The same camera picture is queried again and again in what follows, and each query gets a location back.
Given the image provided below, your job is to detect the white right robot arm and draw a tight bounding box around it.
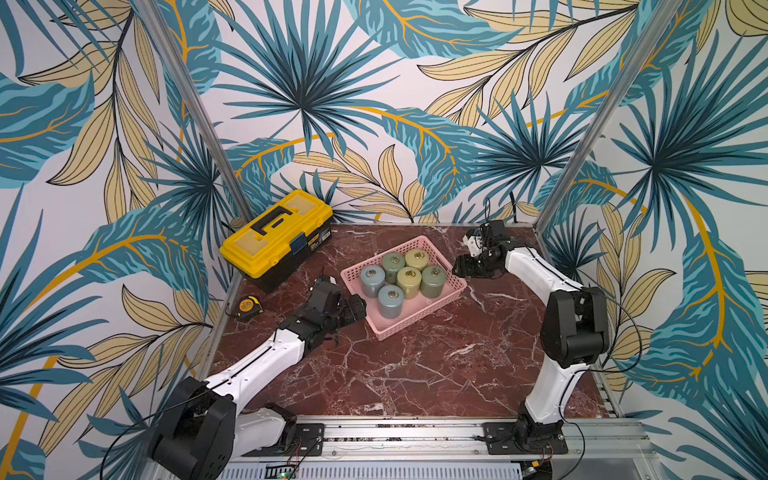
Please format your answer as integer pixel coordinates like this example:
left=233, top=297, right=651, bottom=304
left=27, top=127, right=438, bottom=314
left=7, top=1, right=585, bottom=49
left=452, top=220, right=611, bottom=456

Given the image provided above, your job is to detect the dark green front tea canister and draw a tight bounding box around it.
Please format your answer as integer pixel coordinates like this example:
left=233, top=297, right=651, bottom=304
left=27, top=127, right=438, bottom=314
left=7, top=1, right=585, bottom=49
left=420, top=265, right=447, bottom=299

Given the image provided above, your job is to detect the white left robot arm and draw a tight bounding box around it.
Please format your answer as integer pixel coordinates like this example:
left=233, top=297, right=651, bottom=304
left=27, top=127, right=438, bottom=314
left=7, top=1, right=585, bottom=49
left=148, top=276, right=367, bottom=479

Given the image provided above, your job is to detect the yellow-green tea canister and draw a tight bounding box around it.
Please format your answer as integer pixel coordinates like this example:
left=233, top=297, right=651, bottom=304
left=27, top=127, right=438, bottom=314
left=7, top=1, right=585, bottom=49
left=396, top=266, right=422, bottom=300
left=404, top=248, right=430, bottom=271

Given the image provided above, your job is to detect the dark green rear tea canister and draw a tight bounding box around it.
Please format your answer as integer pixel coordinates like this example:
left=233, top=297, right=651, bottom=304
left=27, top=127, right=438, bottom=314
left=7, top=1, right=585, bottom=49
left=380, top=251, right=406, bottom=284

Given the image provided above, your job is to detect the blue rear tea canister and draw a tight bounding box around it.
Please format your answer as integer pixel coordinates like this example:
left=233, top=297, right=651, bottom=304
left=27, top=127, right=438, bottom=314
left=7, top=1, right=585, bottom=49
left=359, top=265, right=386, bottom=298

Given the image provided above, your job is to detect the pink perforated plastic basket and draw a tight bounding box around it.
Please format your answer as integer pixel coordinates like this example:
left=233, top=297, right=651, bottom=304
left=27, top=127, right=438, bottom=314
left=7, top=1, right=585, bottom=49
left=341, top=235, right=467, bottom=341

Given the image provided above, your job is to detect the yellow black toolbox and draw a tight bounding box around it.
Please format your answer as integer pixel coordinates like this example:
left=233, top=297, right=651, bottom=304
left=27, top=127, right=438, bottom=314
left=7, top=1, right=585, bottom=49
left=220, top=190, right=333, bottom=293

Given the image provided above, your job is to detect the blue front tea canister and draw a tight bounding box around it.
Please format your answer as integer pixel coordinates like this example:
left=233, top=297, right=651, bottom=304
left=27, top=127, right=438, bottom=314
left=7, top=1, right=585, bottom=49
left=377, top=284, right=405, bottom=320

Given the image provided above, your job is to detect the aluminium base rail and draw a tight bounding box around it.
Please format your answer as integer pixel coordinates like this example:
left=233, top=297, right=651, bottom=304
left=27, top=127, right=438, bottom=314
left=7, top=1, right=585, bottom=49
left=140, top=415, right=667, bottom=480

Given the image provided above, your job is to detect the yellow-green rear tea canister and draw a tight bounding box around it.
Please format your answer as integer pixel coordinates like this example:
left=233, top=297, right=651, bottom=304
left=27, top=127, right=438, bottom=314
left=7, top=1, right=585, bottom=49
left=404, top=248, right=430, bottom=271

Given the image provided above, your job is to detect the blue tea canister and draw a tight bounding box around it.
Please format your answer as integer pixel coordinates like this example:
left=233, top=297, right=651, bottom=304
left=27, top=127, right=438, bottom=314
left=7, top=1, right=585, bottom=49
left=359, top=265, right=386, bottom=298
left=377, top=284, right=405, bottom=320

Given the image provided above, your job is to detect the dark green tea canister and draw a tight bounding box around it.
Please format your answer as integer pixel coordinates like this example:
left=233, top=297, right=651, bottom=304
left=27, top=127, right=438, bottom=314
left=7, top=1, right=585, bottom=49
left=380, top=251, right=406, bottom=284
left=420, top=265, right=447, bottom=299

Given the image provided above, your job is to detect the yellow-green front tea canister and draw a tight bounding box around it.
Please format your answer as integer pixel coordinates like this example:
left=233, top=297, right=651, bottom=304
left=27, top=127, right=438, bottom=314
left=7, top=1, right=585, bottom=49
left=396, top=266, right=422, bottom=300

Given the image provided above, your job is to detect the yellow black tape measure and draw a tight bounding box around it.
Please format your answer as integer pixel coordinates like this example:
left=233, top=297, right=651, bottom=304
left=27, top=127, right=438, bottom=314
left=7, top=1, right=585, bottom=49
left=226, top=295, right=263, bottom=321

